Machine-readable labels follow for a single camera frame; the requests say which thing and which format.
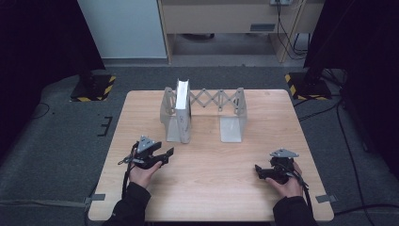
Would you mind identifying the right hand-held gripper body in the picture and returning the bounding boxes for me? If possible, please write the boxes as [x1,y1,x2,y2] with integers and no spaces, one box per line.
[266,148,300,186]

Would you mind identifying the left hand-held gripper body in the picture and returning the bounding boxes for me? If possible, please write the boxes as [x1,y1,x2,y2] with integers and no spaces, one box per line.
[118,135,165,170]

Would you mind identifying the white book with grey silhouettes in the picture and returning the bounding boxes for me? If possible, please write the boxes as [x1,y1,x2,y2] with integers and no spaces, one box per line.
[174,78,193,145]

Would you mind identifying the expandable metal book rack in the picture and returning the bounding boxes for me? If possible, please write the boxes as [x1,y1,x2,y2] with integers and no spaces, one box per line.
[159,87,248,144]

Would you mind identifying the person's right hand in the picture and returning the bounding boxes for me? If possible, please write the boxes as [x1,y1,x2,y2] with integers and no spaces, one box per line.
[264,162,305,200]

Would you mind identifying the person's left hand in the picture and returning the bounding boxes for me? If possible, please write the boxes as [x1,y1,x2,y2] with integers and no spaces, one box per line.
[128,160,165,190]

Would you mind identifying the grey tape piece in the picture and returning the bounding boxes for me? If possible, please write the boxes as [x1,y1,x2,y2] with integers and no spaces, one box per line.
[314,194,338,204]
[83,193,107,208]

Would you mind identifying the black stand with striped base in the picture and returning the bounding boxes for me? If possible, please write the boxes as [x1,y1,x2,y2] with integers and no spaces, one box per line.
[69,59,118,103]
[283,59,333,102]

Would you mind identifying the white panel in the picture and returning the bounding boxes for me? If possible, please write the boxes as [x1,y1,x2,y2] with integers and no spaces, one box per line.
[76,0,168,60]

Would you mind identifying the black curtain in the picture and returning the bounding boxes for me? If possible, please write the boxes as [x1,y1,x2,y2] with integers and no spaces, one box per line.
[0,0,106,158]
[302,0,399,182]

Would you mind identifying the light wooden desk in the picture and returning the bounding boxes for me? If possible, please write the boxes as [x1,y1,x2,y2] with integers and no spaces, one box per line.
[156,0,326,64]

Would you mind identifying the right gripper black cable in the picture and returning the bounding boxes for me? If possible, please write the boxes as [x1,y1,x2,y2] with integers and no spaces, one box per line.
[280,161,315,216]

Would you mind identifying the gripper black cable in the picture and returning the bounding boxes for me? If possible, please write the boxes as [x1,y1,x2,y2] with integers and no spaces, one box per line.
[120,142,140,200]
[280,161,315,216]

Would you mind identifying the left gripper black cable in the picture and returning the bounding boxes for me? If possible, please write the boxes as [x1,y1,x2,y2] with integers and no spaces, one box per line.
[120,142,140,200]

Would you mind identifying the long black floor cable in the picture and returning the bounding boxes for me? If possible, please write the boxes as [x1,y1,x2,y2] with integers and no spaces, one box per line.
[332,103,399,226]

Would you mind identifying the thin looped floor cable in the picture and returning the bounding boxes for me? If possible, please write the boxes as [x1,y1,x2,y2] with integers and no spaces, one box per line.
[25,102,52,122]

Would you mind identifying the hanging black cables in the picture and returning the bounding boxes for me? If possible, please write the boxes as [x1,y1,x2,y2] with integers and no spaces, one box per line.
[275,0,311,61]

